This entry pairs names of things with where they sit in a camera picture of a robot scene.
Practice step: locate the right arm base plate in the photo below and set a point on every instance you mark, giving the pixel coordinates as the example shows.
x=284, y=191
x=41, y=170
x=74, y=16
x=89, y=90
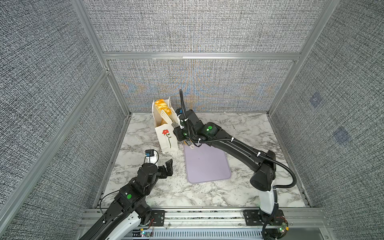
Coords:
x=256, y=217

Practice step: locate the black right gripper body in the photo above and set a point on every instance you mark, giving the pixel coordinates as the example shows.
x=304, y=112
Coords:
x=182, y=134

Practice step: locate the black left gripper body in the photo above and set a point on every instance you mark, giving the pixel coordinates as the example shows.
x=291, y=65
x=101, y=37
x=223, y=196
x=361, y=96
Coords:
x=163, y=173

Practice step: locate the metal tongs with white tips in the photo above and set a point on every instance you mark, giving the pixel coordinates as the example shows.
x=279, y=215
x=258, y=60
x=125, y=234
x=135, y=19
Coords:
x=174, y=123

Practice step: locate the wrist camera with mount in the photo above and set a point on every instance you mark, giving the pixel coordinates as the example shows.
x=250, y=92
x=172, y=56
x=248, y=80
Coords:
x=180, y=117
x=151, y=156

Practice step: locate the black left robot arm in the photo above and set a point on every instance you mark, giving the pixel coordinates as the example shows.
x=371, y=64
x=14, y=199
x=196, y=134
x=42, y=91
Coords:
x=129, y=208

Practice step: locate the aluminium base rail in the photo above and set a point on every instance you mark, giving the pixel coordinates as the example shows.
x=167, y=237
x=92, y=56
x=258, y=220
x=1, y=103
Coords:
x=229, y=224

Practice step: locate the braided bread roll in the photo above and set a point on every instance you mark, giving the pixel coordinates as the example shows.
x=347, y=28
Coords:
x=161, y=105

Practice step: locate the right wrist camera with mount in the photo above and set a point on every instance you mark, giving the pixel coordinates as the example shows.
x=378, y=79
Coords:
x=180, y=117

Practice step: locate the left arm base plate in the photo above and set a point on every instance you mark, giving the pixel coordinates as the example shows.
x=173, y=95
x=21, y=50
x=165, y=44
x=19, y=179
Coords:
x=156, y=219

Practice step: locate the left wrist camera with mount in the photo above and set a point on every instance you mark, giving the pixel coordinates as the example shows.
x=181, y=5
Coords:
x=151, y=156

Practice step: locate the lilac plastic tray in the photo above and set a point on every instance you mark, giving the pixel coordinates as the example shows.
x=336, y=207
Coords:
x=206, y=164

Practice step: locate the white paper bag with rose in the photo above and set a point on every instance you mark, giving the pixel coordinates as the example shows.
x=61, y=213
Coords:
x=164, y=131

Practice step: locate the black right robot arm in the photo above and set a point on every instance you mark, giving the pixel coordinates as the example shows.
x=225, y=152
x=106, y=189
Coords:
x=259, y=162

